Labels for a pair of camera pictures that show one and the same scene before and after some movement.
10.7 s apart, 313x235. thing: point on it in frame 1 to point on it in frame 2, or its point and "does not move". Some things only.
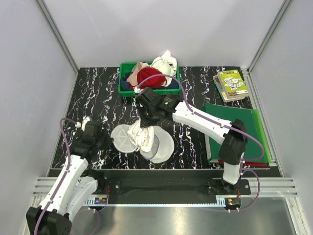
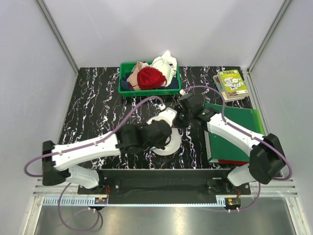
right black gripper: x=145 y=123 to x=179 y=109
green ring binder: x=230 y=113 does not move
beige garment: x=132 y=79 does not move
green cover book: x=232 y=85 does not move
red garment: x=152 y=82 does not move
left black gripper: x=108 y=140 to x=161 y=145
